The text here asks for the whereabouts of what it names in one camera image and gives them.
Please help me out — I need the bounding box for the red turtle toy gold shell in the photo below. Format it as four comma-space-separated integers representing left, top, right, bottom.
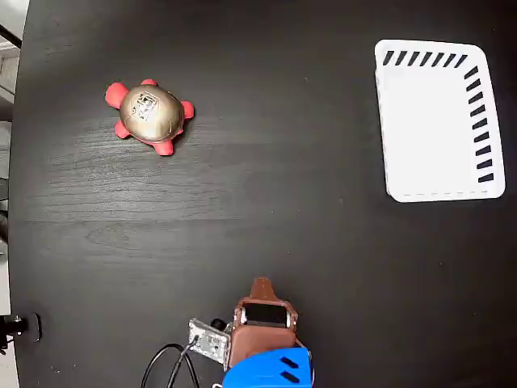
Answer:
104, 78, 195, 158

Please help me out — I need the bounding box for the white plastic basket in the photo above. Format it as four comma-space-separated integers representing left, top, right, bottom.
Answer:
373, 39, 506, 204

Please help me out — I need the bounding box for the black table clamp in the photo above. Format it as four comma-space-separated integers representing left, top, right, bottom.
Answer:
0, 313, 43, 343

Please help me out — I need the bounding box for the black metal bar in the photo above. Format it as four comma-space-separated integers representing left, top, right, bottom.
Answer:
0, 23, 23, 49

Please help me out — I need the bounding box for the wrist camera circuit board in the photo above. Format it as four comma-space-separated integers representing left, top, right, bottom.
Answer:
187, 317, 232, 364

